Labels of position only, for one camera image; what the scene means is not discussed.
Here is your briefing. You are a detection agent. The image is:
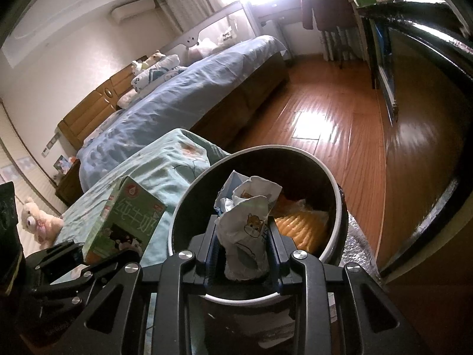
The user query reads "orange ribbed foam sleeve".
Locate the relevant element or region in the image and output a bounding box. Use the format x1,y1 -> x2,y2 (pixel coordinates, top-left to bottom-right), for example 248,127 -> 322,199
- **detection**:
270,195 -> 330,253

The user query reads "white hamster print paper bag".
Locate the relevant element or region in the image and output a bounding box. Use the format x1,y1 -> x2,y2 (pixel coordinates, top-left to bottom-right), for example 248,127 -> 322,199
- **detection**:
214,172 -> 282,281

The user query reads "green milk carton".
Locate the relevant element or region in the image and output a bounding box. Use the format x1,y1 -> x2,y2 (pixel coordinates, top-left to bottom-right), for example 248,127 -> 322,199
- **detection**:
82,176 -> 167,264

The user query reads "green floral bed sheet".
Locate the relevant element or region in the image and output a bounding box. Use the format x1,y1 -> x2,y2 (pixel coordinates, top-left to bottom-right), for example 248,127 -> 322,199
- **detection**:
56,128 -> 229,267

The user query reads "white teddy bear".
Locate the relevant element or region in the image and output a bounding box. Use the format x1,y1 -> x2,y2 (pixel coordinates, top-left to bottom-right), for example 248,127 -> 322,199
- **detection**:
21,197 -> 64,249

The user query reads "wooden nightstand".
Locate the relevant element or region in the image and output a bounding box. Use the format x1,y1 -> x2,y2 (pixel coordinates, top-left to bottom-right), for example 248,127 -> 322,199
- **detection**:
55,159 -> 83,207

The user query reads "blue quilt on bed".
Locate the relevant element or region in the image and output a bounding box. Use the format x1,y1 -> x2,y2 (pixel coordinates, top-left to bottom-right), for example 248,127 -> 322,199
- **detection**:
78,35 -> 285,191

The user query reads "patterned pillow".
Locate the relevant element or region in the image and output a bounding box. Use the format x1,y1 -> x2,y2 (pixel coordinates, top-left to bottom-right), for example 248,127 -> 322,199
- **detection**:
132,54 -> 183,92

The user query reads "wooden headboard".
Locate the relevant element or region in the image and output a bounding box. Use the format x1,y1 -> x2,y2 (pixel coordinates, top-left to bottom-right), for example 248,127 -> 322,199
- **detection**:
58,64 -> 134,150

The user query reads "plush toy on bed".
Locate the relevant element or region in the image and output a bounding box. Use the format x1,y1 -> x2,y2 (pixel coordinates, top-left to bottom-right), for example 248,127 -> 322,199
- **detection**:
132,50 -> 166,76

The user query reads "black glossy cabinet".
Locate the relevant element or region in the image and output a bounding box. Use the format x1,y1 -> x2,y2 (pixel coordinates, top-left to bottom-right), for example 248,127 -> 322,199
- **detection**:
358,0 -> 472,280

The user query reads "dark hanging coat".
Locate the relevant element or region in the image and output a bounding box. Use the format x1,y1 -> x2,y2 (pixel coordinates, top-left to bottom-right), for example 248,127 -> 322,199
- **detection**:
301,0 -> 357,31

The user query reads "grey crib rail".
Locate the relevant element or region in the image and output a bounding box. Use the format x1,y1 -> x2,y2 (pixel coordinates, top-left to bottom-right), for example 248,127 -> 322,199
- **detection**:
160,2 -> 261,67

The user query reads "wall air conditioner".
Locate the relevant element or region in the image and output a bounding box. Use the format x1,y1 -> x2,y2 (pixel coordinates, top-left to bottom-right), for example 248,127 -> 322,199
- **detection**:
111,0 -> 155,24

